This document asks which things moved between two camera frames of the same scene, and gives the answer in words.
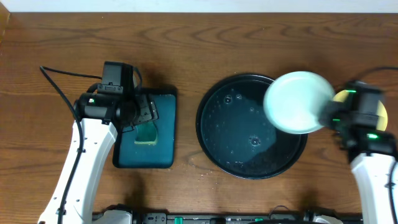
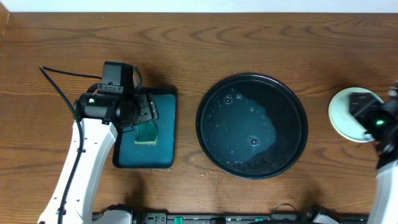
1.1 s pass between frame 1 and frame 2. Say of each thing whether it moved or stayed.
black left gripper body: stayed
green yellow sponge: stayed
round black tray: stayed
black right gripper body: moved
